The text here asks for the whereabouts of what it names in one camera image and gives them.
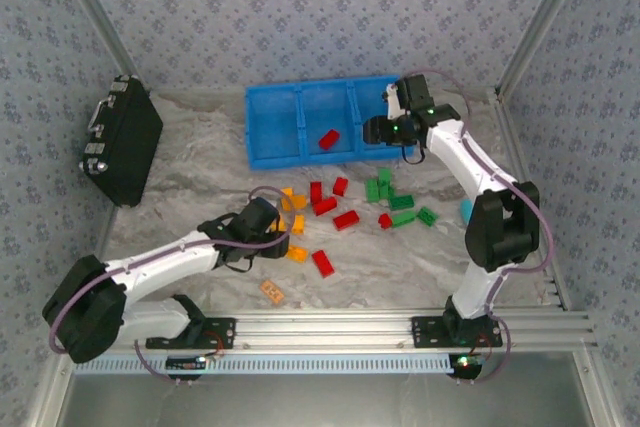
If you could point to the yellow lego brick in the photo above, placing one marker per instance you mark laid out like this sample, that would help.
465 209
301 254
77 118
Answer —
299 201
297 253
298 225
281 224
287 198

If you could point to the small red lego brick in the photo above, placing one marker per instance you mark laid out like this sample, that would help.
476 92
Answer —
385 221
340 186

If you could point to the wooden tiger domino block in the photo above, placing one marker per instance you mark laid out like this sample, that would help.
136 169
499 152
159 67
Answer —
272 291

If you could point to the blue three-compartment bin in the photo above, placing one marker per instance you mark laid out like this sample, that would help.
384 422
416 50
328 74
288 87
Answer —
272 117

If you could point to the cyan plastic tool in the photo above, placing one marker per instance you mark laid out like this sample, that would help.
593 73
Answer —
465 209

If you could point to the black hard case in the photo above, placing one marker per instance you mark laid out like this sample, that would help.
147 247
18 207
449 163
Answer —
130 147

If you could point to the small circuit board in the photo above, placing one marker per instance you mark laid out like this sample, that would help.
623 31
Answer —
182 363
465 364

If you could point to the grey metal panel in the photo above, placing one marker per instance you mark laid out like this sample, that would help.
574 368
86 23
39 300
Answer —
325 402

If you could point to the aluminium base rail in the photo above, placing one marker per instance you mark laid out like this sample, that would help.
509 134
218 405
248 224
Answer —
325 329

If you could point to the aluminium frame post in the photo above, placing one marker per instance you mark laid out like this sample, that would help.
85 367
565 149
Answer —
96 12
547 17

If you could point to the aluminium frame bar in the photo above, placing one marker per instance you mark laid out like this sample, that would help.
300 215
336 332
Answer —
52 397
597 392

